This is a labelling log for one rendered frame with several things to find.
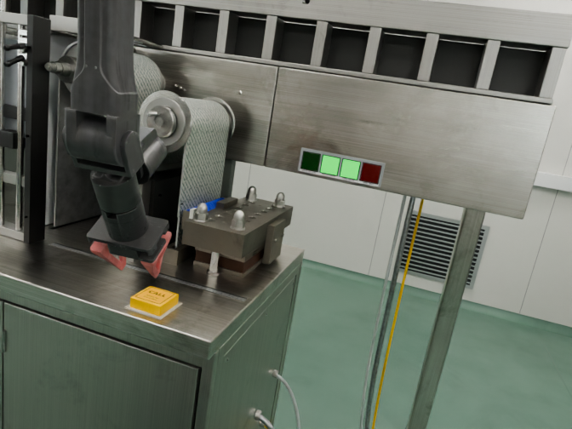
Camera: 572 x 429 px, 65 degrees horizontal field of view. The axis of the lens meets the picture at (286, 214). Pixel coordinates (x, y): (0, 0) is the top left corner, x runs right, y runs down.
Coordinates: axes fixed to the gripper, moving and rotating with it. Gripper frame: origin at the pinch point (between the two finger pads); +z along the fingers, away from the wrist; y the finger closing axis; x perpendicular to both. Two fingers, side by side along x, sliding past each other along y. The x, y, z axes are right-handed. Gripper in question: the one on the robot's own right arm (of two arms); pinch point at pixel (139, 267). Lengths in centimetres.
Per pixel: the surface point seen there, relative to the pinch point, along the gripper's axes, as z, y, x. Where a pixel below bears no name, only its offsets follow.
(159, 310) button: 17.2, 0.9, -3.7
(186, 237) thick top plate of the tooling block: 22.5, 6.2, -28.0
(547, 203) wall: 151, -168, -243
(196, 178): 17.4, 9.8, -44.1
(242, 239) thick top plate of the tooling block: 19.1, -8.0, -27.9
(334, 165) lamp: 21, -24, -66
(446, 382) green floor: 175, -100, -96
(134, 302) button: 17.5, 6.5, -4.2
